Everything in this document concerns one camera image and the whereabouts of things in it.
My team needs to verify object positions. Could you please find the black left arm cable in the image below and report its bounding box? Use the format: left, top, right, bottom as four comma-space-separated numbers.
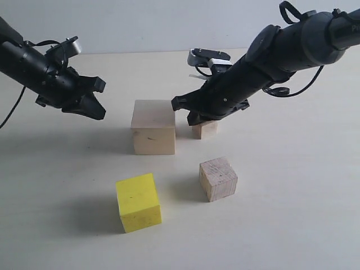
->
0, 85, 26, 129

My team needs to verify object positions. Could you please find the medium grainy wooden cube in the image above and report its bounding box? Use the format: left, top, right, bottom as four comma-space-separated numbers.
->
199, 156, 238, 202

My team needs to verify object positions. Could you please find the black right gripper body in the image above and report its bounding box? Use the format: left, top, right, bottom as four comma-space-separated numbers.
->
190, 56, 270, 120

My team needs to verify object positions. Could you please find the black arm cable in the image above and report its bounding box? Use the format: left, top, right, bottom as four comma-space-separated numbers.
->
263, 66, 323, 98
0, 85, 26, 129

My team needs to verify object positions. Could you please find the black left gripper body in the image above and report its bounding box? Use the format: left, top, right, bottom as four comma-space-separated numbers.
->
35, 67, 94, 110

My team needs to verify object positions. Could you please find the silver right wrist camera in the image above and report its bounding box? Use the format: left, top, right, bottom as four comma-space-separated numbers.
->
187, 48, 232, 77

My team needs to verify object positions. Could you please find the large pale wooden cube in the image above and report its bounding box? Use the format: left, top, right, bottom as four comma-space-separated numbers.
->
131, 100, 176, 155

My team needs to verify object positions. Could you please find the small pale wooden cube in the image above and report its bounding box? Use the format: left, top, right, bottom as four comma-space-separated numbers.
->
192, 121, 218, 140

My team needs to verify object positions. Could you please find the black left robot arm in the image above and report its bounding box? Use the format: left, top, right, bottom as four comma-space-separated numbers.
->
1, 19, 106, 120

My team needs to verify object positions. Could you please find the yellow cube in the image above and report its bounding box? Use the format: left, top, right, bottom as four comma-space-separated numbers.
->
115, 173, 162, 233

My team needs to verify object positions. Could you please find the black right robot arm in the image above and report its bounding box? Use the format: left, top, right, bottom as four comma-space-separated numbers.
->
171, 1, 359, 126

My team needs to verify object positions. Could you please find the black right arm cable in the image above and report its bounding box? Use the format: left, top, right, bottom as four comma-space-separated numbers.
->
263, 66, 323, 98

